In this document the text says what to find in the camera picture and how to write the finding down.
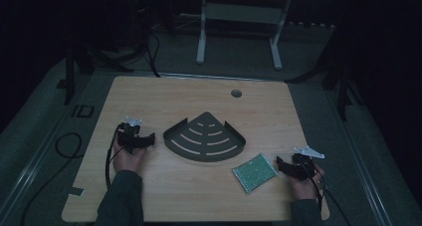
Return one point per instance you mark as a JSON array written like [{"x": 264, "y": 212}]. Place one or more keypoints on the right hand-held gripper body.
[{"x": 305, "y": 164}]

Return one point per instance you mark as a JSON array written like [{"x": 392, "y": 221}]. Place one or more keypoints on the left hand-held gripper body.
[{"x": 129, "y": 131}]

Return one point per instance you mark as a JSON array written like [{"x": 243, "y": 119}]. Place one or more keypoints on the person's right hand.
[{"x": 307, "y": 187}]

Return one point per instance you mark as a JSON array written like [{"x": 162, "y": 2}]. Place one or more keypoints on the person's left hand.
[{"x": 127, "y": 159}]

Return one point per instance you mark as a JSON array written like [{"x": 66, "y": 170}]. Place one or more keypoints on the green scouring pad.
[{"x": 255, "y": 173}]

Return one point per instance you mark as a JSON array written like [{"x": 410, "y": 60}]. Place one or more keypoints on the dark metal corner shelf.
[{"x": 204, "y": 143}]

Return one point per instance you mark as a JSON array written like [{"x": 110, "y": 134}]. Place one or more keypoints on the black tripod stand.
[
  {"x": 70, "y": 76},
  {"x": 341, "y": 86}
]

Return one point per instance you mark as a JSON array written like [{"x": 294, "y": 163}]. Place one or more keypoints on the grey round table grommet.
[{"x": 236, "y": 93}]

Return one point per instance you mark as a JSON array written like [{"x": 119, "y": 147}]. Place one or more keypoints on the white metal desk frame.
[{"x": 240, "y": 13}]

